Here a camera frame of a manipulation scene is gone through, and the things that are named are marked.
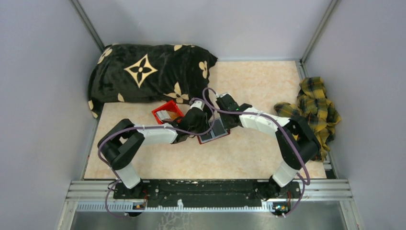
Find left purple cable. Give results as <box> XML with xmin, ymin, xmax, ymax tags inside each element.
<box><xmin>97</xmin><ymin>97</ymin><xmax>216</xmax><ymax>219</ymax></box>

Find aluminium frame rail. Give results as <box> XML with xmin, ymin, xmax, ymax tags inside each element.
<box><xmin>66</xmin><ymin>179</ymin><xmax>352</xmax><ymax>213</ymax></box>

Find cards in red bin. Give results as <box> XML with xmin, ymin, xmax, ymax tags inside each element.
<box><xmin>156</xmin><ymin>110</ymin><xmax>181</xmax><ymax>123</ymax></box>

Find dark card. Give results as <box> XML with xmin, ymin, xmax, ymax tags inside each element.
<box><xmin>211</xmin><ymin>118</ymin><xmax>229</xmax><ymax>138</ymax></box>

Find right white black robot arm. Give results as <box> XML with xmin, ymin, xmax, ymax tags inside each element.
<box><xmin>216</xmin><ymin>93</ymin><xmax>321</xmax><ymax>197</ymax></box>

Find yellow plaid cloth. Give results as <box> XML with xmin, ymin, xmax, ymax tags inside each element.
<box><xmin>273</xmin><ymin>77</ymin><xmax>341</xmax><ymax>161</ymax></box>

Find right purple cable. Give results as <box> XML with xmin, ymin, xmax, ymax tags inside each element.
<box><xmin>202</xmin><ymin>87</ymin><xmax>312</xmax><ymax>218</ymax></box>

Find purple cable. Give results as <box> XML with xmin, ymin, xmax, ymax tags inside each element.
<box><xmin>202</xmin><ymin>87</ymin><xmax>312</xmax><ymax>218</ymax></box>
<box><xmin>97</xmin><ymin>97</ymin><xmax>216</xmax><ymax>219</ymax></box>

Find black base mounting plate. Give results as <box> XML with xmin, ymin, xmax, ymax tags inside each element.
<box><xmin>113</xmin><ymin>179</ymin><xmax>301</xmax><ymax>208</ymax></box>

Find black floral pillow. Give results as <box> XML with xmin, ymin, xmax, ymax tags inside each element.
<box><xmin>88</xmin><ymin>44</ymin><xmax>218</xmax><ymax>118</ymax></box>

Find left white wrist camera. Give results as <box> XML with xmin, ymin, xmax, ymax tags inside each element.
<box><xmin>190</xmin><ymin>100</ymin><xmax>205</xmax><ymax>111</ymax></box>

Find black credit card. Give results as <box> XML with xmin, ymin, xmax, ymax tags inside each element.
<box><xmin>199</xmin><ymin>131</ymin><xmax>215</xmax><ymax>144</ymax></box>

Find red plastic bin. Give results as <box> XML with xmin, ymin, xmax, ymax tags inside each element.
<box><xmin>151</xmin><ymin>100</ymin><xmax>184</xmax><ymax>125</ymax></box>

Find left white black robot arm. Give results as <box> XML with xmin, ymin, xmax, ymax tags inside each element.
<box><xmin>97</xmin><ymin>107</ymin><xmax>209</xmax><ymax>198</ymax></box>

